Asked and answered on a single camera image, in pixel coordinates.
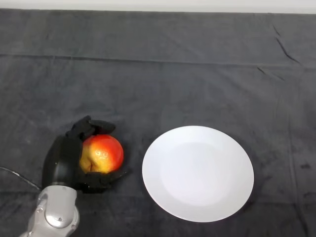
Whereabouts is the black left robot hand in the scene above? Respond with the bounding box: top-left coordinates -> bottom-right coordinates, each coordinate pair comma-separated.
41,115 -> 129,194

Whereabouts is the round white plate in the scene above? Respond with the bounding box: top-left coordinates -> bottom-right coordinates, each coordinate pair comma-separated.
142,125 -> 255,223

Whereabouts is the black cloth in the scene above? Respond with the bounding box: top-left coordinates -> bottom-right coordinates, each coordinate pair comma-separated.
0,8 -> 316,237

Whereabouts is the red and yellow apple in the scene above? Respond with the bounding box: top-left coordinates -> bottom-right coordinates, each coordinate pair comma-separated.
79,134 -> 124,174

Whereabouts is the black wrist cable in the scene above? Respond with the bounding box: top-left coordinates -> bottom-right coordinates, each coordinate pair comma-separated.
0,166 -> 41,191

